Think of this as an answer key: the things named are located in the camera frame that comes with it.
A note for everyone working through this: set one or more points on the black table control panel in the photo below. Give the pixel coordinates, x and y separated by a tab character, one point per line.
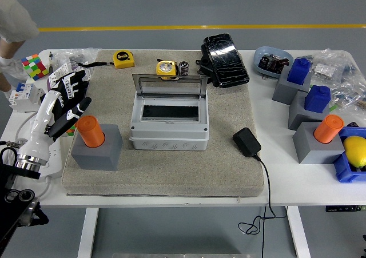
343	208

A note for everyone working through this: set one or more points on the white power strip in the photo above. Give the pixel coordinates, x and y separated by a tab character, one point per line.
54	162

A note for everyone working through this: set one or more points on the black power adapter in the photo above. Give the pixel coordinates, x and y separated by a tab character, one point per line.
246	142

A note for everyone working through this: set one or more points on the blue plastic bin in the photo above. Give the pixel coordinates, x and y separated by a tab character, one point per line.
343	172

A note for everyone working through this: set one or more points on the square yellow tape measure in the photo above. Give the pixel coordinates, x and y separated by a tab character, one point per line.
123	60

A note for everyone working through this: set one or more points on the white purple card pack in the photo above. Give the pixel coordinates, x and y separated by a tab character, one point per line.
55	75

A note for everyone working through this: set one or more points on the blue block battery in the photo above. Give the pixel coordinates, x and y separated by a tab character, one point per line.
298	70
317	99

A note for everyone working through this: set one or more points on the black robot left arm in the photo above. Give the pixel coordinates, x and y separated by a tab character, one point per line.
17	212

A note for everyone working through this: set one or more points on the grey electrical junction box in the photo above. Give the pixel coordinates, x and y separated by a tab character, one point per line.
168	142

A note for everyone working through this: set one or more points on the smoked transparent box lid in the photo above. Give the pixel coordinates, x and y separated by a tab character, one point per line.
171	85

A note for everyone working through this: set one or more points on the white circuit breaker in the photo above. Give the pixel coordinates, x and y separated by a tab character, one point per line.
24	97

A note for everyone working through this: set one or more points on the grey block with round hole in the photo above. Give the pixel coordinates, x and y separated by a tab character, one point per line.
97	158

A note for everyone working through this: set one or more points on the person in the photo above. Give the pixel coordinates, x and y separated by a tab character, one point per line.
14	17

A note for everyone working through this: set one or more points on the white table leg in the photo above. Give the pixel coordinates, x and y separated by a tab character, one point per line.
87	232
298	232

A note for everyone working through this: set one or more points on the glossy black foot pedal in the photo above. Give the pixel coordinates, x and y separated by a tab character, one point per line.
226	60

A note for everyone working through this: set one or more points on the yellow lemon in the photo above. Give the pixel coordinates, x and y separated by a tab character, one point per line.
356	150

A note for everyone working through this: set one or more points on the round yellow tape measure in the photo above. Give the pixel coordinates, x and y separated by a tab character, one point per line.
166	67

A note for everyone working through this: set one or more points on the clear bag of dark parts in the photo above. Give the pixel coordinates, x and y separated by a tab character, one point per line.
74	56

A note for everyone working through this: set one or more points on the grey-brown mat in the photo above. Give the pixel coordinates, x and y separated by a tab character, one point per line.
171	172

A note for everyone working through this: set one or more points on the small bag of white parts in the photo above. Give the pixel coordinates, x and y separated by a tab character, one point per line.
322	70

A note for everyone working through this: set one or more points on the dark capacitors pile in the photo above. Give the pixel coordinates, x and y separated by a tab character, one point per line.
271	63

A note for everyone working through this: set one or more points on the clear bags of parts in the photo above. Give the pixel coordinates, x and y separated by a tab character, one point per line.
349	80

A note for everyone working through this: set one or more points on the large multicolour puzzle cube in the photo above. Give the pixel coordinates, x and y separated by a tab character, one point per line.
34	67

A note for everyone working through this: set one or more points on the grey block holder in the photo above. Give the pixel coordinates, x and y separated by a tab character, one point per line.
298	118
281	92
311	152

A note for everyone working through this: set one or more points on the orange cylinder battery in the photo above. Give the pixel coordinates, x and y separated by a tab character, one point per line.
328	129
90	132

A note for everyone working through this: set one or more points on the light blue bowl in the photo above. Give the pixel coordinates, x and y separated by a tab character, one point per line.
261	53

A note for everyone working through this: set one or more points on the small black capacitor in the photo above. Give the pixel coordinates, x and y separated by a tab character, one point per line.
183	68

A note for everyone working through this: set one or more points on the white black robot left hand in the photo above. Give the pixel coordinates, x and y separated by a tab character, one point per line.
43	115

